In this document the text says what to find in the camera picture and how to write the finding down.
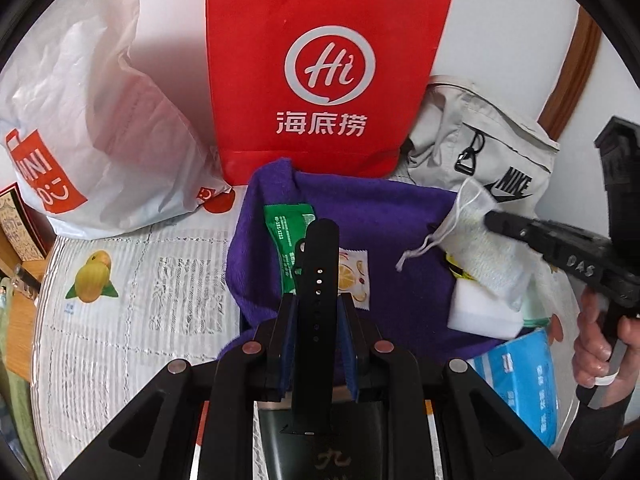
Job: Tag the red paper bag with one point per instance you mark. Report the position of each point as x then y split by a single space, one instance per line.
320 20

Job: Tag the person's right hand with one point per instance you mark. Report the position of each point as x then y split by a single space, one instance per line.
592 340

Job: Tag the grey backpack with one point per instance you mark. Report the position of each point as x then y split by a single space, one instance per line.
450 125

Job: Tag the pale green cloth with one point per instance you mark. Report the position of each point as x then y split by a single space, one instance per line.
537 310

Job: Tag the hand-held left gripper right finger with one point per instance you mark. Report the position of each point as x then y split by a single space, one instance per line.
350 352

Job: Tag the fruit print tablecloth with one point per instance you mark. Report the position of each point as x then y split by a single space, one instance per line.
150 310

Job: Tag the patterned brown box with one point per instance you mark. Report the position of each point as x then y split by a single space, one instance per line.
20 225

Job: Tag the person's right forearm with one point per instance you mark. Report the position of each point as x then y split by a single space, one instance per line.
595 440

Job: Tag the white plastic shopping bag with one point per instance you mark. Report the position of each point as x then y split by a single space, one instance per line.
100 110

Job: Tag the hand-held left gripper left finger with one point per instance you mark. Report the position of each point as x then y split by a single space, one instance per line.
285 342

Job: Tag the fruit print wipe sachet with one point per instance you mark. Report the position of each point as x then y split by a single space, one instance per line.
352 275

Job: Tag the green sachet packet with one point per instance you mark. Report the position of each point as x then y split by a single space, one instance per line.
280 240

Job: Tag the wooden door frame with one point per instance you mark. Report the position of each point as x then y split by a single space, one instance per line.
570 75

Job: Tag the blue tissue pack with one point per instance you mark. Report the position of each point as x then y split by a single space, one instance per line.
520 385

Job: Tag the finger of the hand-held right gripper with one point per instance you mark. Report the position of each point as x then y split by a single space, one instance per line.
515 230

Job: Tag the purple towel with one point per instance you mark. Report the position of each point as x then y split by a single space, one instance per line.
395 220

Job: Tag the dark square tin box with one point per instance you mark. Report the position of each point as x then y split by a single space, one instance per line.
350 435

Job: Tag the white sponge block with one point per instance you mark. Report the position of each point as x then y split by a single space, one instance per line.
475 312

